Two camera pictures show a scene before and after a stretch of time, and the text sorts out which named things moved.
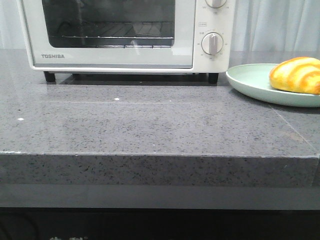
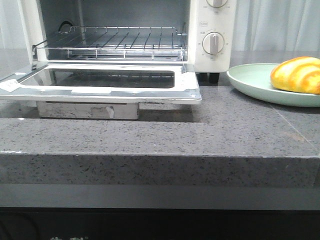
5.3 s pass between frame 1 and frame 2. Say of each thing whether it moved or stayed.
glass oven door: moved
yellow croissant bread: stayed
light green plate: stayed
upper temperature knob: stayed
